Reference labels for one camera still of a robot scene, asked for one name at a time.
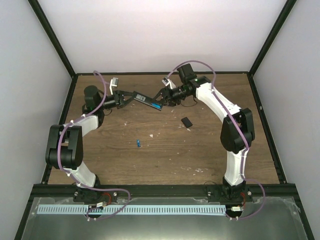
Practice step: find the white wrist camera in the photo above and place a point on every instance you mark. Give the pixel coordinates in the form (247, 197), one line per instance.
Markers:
(113, 84)
(168, 83)

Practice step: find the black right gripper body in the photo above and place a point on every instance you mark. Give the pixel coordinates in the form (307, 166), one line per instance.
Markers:
(177, 96)

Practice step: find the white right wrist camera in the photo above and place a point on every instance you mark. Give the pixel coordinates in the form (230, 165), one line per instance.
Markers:
(168, 83)

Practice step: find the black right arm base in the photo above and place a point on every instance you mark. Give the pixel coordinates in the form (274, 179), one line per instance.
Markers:
(223, 194)

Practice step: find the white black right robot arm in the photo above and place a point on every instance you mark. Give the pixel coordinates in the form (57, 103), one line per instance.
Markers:
(237, 132)

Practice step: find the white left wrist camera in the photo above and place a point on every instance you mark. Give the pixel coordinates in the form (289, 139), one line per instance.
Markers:
(113, 84)

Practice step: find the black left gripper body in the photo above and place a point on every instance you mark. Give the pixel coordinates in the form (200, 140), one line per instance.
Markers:
(114, 103)

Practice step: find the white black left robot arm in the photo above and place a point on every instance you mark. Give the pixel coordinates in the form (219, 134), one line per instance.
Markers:
(65, 150)

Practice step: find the clear acrylic front panel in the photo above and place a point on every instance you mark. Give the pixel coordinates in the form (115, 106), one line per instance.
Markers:
(277, 218)

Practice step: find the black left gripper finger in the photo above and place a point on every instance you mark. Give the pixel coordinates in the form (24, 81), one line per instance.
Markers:
(126, 93)
(124, 101)

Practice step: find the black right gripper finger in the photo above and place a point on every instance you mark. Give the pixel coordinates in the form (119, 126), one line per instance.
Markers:
(162, 94)
(167, 102)

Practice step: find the black table frame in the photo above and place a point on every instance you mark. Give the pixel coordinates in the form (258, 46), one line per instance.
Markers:
(140, 40)

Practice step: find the light blue slotted cable duct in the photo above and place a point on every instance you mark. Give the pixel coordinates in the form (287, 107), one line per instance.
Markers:
(72, 209)

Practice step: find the black battery cover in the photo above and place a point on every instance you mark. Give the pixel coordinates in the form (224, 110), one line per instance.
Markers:
(186, 122)

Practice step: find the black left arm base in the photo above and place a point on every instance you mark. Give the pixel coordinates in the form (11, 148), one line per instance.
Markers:
(92, 196)

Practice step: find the black remote control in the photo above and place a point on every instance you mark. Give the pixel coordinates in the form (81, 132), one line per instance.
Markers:
(146, 100)

